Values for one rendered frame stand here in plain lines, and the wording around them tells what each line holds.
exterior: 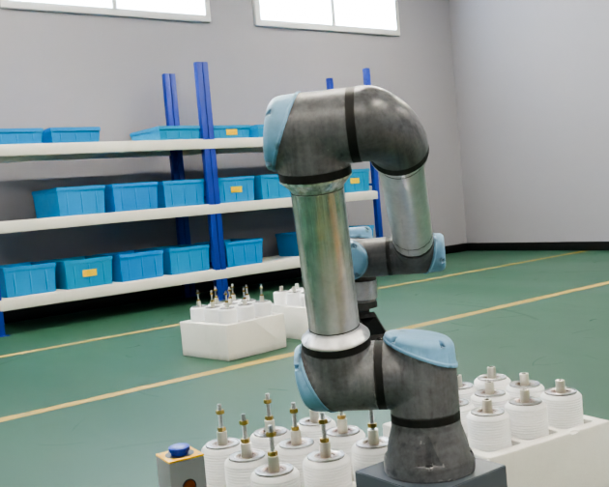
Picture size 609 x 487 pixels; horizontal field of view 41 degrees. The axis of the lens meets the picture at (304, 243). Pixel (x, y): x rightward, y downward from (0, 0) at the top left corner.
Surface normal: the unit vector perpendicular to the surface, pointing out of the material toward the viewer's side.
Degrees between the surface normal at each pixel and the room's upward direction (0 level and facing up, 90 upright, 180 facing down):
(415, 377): 89
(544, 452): 90
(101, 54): 90
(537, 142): 90
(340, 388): 104
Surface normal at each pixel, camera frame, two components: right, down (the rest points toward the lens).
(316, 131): -0.16, 0.21
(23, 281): 0.61, 0.04
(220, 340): -0.72, 0.10
